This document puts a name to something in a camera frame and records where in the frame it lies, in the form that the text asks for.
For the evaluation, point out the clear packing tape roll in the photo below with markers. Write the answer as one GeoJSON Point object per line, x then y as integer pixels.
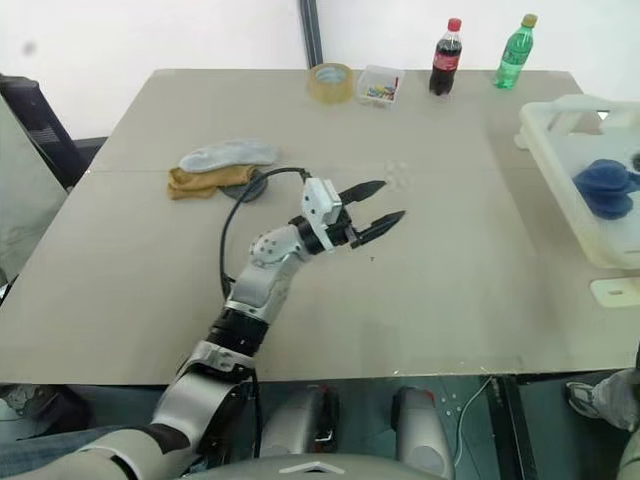
{"type": "Point", "coordinates": [317, 90]}

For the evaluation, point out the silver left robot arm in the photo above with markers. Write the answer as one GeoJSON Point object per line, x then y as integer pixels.
{"type": "Point", "coordinates": [260, 290]}

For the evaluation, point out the light grey sock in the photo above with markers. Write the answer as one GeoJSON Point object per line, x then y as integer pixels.
{"type": "Point", "coordinates": [225, 152]}

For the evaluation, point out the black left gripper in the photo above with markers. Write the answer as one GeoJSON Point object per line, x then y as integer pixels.
{"type": "Point", "coordinates": [351, 235]}

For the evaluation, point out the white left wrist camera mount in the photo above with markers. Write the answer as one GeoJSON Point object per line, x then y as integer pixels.
{"type": "Point", "coordinates": [320, 205]}

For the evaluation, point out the grey metal pole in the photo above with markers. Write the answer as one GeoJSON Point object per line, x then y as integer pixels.
{"type": "Point", "coordinates": [310, 35]}

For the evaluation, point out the black chair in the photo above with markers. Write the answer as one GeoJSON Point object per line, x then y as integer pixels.
{"type": "Point", "coordinates": [50, 135]}

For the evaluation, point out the white plastic tray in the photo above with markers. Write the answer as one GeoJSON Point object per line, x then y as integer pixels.
{"type": "Point", "coordinates": [565, 150]}

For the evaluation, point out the grey sports shoe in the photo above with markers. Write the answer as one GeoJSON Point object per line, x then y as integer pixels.
{"type": "Point", "coordinates": [582, 397]}

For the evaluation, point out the cola bottle with red cap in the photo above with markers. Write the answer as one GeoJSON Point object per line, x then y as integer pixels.
{"type": "Point", "coordinates": [442, 65]}

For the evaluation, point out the green bottle with yellow cap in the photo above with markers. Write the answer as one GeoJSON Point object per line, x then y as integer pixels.
{"type": "Point", "coordinates": [512, 60]}

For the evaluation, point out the grey rounded robot leg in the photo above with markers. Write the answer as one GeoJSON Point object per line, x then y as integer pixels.
{"type": "Point", "coordinates": [420, 430]}

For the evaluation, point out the grey trouser leg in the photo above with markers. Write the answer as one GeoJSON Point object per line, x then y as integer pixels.
{"type": "Point", "coordinates": [622, 395]}

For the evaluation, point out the dark grey round disc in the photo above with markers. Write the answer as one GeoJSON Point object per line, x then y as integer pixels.
{"type": "Point", "coordinates": [255, 192]}

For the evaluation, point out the mustard yellow sock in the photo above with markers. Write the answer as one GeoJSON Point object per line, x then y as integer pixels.
{"type": "Point", "coordinates": [200, 182]}

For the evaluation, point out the black table leg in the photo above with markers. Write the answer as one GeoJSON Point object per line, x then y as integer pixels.
{"type": "Point", "coordinates": [510, 430]}

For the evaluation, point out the clear box of coloured clips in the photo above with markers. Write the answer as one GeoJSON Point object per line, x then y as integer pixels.
{"type": "Point", "coordinates": [380, 92]}

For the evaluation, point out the grey robot waist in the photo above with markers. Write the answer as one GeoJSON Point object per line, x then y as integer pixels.
{"type": "Point", "coordinates": [310, 470]}

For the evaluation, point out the blue sock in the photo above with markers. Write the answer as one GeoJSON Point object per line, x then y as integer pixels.
{"type": "Point", "coordinates": [610, 205]}
{"type": "Point", "coordinates": [600, 177]}

